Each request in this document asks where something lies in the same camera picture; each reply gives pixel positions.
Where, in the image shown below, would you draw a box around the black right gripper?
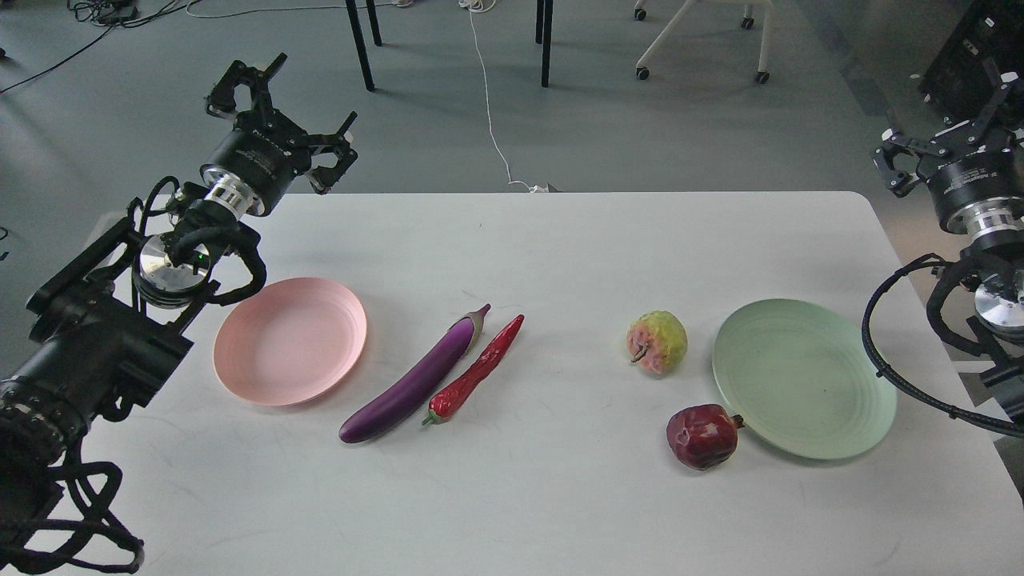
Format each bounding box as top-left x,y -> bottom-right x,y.
871,58 -> 1022,234

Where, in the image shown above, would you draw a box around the light green plate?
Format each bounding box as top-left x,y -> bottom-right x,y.
712,298 -> 898,462

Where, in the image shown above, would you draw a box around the white office chair base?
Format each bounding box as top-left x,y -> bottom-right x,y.
634,1 -> 778,86

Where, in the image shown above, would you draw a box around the pink plate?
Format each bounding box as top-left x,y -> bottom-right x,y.
213,277 -> 369,407

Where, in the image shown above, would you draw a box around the black equipment case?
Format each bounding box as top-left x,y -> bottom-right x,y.
918,1 -> 1023,122

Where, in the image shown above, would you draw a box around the purple eggplant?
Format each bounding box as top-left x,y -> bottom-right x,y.
338,305 -> 490,444

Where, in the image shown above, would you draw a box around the yellow pink guava fruit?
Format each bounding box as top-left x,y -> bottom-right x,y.
626,310 -> 689,377

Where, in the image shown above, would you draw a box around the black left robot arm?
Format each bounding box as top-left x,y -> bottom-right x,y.
1,54 -> 358,574

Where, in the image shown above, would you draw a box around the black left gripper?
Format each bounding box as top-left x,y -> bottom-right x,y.
200,54 -> 358,218

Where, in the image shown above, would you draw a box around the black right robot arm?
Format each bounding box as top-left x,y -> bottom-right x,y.
861,58 -> 1023,438

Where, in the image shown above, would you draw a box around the black table legs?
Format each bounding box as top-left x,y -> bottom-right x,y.
345,0 -> 554,92

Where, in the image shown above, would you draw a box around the black cables on floor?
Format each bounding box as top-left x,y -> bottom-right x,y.
0,0 -> 401,97

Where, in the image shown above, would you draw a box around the red chili pepper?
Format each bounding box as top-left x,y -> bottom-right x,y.
421,314 -> 526,426

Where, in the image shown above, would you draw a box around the dark red pomegranate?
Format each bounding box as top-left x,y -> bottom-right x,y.
666,404 -> 746,471

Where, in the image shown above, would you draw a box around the white cable on floor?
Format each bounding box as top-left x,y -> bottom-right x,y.
458,0 -> 549,194

